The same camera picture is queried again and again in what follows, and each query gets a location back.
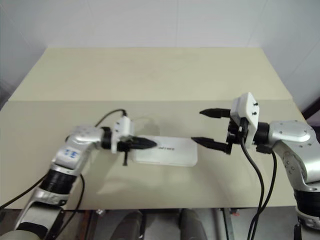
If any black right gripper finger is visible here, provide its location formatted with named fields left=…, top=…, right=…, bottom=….
left=190, top=134, right=234, bottom=156
left=199, top=107, right=232, bottom=120

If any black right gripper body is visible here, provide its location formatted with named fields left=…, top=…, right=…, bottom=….
left=226, top=116, right=250, bottom=148

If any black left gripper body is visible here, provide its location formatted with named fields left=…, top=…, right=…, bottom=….
left=116, top=136, right=135, bottom=152

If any white plastic pencil case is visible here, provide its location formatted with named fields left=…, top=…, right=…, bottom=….
left=131, top=135, right=199, bottom=168

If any dark rounded shape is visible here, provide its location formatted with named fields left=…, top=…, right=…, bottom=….
left=116, top=209, right=146, bottom=240

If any metal table leg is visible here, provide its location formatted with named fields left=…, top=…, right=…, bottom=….
left=223, top=207, right=237, bottom=240

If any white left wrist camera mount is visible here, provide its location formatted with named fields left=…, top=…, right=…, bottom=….
left=109, top=116, right=134, bottom=154

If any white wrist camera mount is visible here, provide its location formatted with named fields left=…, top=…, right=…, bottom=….
left=109, top=116, right=134, bottom=154
left=229, top=91, right=261, bottom=147

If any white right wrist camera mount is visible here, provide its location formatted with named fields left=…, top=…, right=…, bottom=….
left=229, top=91, right=261, bottom=147

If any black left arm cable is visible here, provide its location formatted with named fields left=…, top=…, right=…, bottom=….
left=0, top=109, right=127, bottom=214

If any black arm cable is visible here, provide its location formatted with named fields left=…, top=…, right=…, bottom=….
left=239, top=143, right=266, bottom=240
left=0, top=109, right=127, bottom=214
left=252, top=151, right=278, bottom=240

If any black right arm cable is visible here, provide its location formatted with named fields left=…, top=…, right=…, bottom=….
left=239, top=143, right=266, bottom=240
left=252, top=151, right=278, bottom=240

